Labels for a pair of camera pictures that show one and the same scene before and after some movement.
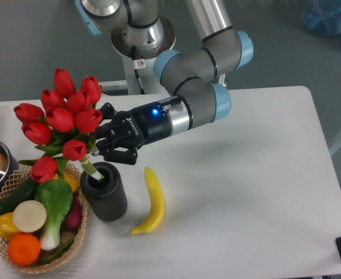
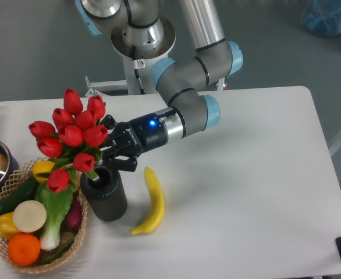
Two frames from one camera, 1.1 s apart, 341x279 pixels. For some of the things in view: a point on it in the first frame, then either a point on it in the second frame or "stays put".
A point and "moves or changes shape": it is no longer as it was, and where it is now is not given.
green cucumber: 26,192 stays put
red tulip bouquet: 62,127 moves or changes shape
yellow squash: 71,181 to 45,166
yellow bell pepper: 4,226 stays put
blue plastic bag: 330,18 stays put
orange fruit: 23,249 stays put
